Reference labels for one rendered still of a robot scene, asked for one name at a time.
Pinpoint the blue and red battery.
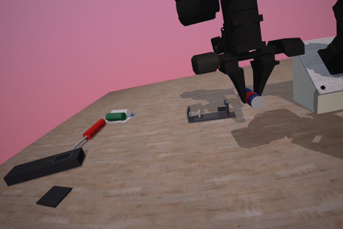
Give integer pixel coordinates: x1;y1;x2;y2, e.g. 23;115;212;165
245;88;264;109

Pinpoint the red-handled screwdriver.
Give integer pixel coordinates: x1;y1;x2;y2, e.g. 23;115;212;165
72;119;106;150

